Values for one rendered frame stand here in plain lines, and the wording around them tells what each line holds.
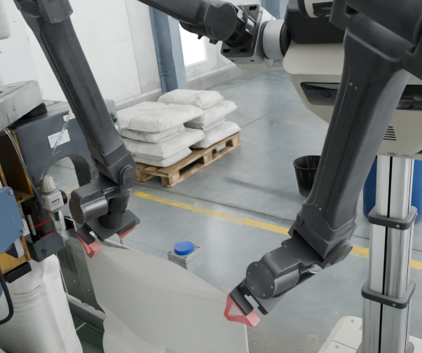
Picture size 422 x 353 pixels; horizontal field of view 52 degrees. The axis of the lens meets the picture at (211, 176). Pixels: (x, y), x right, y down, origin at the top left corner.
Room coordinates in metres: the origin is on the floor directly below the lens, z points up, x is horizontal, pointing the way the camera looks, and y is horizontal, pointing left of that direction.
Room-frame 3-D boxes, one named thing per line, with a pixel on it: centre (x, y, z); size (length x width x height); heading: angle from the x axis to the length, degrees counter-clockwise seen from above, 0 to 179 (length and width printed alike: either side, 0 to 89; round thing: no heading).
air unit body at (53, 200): (0.93, 0.38, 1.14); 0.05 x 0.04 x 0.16; 140
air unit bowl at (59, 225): (0.93, 0.38, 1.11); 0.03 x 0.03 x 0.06
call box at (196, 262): (1.16, 0.11, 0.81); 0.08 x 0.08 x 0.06; 50
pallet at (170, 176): (4.28, 0.33, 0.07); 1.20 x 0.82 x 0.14; 142
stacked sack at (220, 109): (4.40, -0.02, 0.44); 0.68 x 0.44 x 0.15; 140
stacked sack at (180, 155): (4.00, 0.53, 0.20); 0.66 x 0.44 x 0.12; 50
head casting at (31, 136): (1.13, 0.45, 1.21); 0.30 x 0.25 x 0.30; 50
